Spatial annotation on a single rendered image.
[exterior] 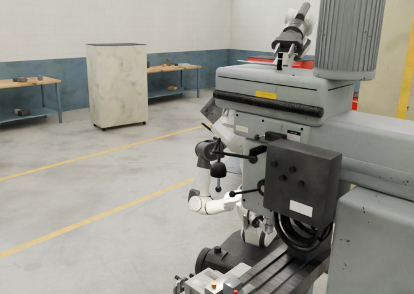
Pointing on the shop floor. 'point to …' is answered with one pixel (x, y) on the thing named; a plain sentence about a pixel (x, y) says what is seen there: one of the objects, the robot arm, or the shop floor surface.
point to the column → (372, 245)
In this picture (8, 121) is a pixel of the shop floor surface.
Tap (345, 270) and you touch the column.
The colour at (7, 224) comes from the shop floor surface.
